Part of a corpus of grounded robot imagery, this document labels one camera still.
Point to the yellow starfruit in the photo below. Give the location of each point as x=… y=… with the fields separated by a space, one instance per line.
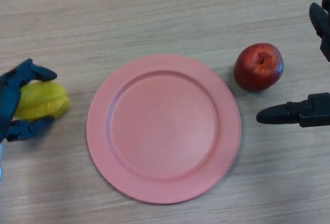
x=43 y=102

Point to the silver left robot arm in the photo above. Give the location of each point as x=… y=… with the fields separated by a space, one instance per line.
x=1 y=164

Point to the red apple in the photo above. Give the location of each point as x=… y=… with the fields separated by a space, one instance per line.
x=255 y=69

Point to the pink round plate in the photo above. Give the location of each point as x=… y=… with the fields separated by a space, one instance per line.
x=165 y=128

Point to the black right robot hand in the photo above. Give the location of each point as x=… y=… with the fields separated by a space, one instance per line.
x=314 y=115

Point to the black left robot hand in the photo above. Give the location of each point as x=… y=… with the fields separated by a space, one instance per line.
x=10 y=97

